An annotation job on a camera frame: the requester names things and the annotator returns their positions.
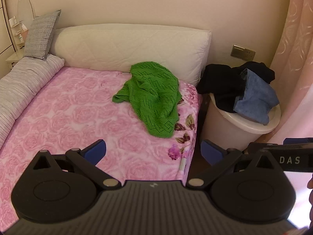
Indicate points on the oval mirror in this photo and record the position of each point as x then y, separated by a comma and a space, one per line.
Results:
25, 7

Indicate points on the small shelf with bottles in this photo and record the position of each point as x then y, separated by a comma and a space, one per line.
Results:
18, 29

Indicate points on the pink floral blanket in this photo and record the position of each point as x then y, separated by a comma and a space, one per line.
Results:
73, 117

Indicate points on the grey woven pillow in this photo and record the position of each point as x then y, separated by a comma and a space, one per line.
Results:
39, 36

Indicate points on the white quilted headboard cushion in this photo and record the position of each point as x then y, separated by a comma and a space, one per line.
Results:
122, 46

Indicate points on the person's right hand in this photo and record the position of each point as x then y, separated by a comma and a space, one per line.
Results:
311, 181

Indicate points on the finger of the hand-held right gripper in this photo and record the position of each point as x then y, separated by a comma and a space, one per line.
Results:
299, 141
261, 146

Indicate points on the grey striped duvet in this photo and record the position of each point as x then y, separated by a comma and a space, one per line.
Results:
19, 83

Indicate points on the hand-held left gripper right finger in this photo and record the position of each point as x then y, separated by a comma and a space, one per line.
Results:
210, 151

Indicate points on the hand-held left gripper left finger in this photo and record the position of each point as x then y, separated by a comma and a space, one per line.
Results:
95, 149

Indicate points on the cream laundry basket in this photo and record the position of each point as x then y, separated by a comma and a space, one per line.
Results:
232, 129

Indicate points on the blue jeans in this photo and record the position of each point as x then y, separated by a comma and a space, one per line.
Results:
256, 100

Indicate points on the green knitted sweater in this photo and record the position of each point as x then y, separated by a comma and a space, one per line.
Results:
151, 95

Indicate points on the wall power socket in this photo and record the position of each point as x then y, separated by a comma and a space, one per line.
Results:
242, 52

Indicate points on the black garment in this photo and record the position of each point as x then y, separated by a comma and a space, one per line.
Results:
220, 83

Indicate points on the cream wardrobe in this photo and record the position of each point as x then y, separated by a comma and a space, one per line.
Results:
3, 29

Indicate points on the white dressing table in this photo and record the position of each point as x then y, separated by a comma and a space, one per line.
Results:
13, 58

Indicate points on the pink patterned curtain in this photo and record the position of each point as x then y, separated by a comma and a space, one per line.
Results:
298, 53

